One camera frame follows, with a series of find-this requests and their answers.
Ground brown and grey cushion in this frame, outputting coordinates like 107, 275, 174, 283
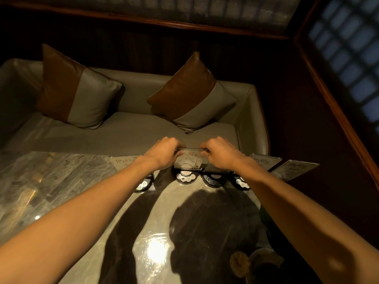
146, 51, 237, 134
36, 44, 123, 129

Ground person's left forearm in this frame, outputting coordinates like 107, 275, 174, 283
0, 157, 162, 284

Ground lattice window screen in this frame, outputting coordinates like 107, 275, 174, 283
38, 0, 304, 34
306, 0, 379, 135

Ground round pale dish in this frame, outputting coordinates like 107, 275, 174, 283
248, 248, 285, 284

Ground person's right hand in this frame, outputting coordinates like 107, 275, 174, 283
201, 137, 248, 173

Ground grey upholstered sofa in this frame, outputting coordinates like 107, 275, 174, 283
0, 58, 270, 158

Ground person's right forearm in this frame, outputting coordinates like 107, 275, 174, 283
228, 158, 379, 284

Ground yellow fluffy flower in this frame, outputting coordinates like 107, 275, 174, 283
229, 251, 251, 278

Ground clear acrylic sign holder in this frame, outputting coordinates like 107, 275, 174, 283
250, 153, 282, 172
108, 155, 143, 175
270, 160, 320, 182
174, 148, 211, 172

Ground person's left hand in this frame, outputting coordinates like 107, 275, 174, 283
144, 137, 186, 171

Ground black round call button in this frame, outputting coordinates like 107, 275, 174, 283
134, 173, 155, 193
171, 165, 201, 184
229, 172, 251, 191
201, 171, 229, 189

